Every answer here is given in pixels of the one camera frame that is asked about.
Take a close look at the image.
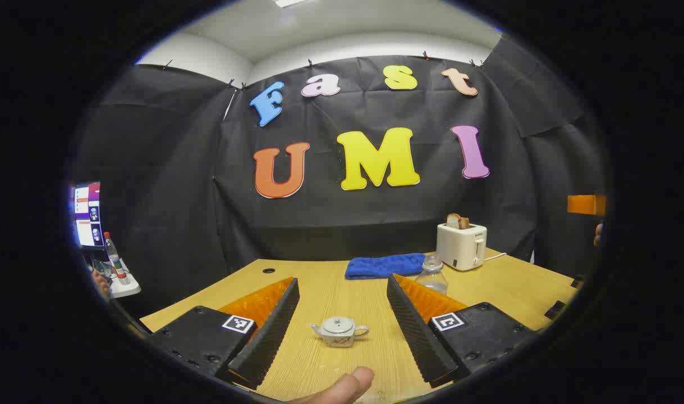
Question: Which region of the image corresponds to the red cap plastic bottle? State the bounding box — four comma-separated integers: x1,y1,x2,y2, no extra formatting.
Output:
103,232,130,284

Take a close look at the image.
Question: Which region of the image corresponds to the white side table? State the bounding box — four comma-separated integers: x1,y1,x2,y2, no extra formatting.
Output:
103,258,142,299

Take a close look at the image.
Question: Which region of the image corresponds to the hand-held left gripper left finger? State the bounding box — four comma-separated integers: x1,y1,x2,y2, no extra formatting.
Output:
145,276,301,391

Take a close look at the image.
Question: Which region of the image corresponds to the computer monitor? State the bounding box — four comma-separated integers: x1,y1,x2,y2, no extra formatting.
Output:
72,181,105,249

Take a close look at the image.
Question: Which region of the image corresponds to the white floral teacup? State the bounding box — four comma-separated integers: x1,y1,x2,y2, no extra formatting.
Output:
310,317,370,348

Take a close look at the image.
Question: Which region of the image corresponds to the white toaster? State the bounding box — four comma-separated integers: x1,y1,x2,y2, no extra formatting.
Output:
436,223,488,272

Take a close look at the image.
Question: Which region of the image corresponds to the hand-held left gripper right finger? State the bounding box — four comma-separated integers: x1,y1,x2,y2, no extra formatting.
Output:
387,273,541,389

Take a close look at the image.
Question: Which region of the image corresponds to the blue towel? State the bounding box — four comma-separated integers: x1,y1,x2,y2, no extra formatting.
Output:
345,253,426,280

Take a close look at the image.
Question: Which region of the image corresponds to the green label water bottle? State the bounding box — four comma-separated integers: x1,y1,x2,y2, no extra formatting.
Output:
415,255,449,296

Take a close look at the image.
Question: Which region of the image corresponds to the black backdrop cloth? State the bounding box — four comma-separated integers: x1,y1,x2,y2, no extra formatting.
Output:
72,34,609,320

